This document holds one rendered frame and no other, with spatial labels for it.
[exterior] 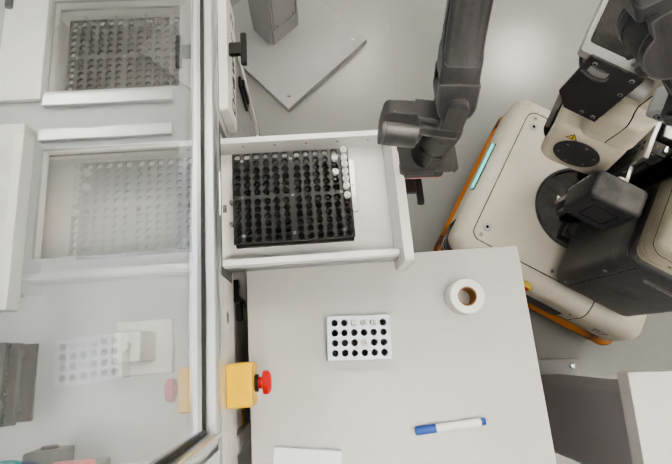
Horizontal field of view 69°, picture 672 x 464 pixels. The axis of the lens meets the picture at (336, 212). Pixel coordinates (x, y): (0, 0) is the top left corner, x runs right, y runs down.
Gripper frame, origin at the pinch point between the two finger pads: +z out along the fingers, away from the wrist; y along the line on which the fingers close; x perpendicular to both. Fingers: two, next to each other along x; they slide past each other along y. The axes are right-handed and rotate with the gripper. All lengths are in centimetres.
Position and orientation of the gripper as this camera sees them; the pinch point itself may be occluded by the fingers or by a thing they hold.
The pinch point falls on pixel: (415, 172)
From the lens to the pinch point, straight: 96.3
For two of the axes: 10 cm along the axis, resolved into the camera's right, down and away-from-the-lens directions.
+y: -9.9, 0.5, -0.9
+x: 0.8, 9.6, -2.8
